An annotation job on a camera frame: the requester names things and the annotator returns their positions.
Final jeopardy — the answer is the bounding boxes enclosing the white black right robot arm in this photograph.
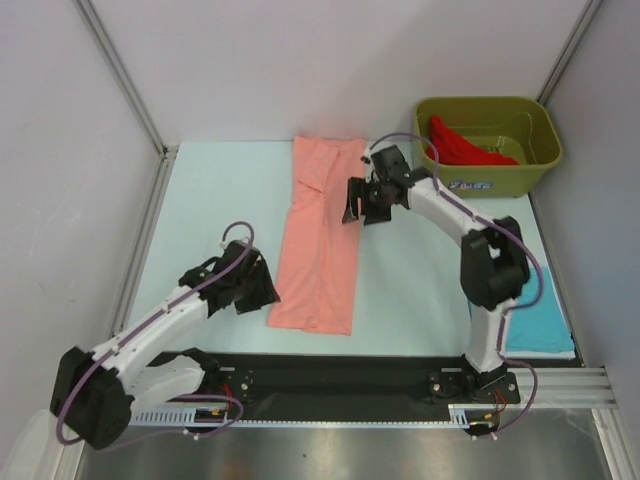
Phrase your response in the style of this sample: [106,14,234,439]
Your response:
[342,145,530,402]

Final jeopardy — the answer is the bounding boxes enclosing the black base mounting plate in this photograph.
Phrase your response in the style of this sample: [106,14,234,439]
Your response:
[144,350,586,422]

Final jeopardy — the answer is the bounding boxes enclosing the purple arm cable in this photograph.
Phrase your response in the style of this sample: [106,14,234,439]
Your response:
[54,221,256,454]
[367,132,546,441]

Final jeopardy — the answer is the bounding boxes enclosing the right aluminium corner post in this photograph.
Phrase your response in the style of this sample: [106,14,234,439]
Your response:
[537,0,605,106]

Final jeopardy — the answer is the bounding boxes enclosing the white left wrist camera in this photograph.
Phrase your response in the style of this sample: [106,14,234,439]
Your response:
[219,239,246,250]

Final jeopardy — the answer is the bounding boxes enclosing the folded blue t shirt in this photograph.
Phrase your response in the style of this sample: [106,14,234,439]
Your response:
[467,267,575,359]

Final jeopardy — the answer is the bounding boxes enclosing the left aluminium corner post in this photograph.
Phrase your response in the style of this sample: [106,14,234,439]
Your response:
[73,0,179,161]

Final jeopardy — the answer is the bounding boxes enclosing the white slotted cable duct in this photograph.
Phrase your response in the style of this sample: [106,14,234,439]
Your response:
[129,406,489,430]

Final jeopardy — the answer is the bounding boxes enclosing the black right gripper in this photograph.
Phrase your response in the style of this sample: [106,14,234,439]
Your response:
[343,176,393,225]

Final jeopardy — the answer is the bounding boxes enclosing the pink t shirt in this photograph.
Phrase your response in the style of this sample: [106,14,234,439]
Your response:
[267,136,367,336]

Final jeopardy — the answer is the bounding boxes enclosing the olive green plastic bin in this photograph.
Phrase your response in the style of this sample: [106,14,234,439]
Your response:
[412,96,563,198]

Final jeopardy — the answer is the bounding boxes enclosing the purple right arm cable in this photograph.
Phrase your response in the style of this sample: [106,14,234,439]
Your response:
[367,132,546,441]

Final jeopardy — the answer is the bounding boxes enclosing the red t shirt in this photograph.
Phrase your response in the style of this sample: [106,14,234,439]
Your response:
[425,116,518,166]

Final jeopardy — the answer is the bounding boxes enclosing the aluminium corner post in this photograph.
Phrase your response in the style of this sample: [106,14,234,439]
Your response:
[537,0,605,106]
[73,0,179,161]

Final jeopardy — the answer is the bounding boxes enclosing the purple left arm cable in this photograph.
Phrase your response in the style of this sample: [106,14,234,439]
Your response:
[54,221,256,454]

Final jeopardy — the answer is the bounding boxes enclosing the aluminium front frame rail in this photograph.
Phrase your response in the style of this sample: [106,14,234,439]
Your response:
[449,367,614,407]

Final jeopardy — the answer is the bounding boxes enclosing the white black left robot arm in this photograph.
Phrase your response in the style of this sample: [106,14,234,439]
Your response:
[50,240,280,450]

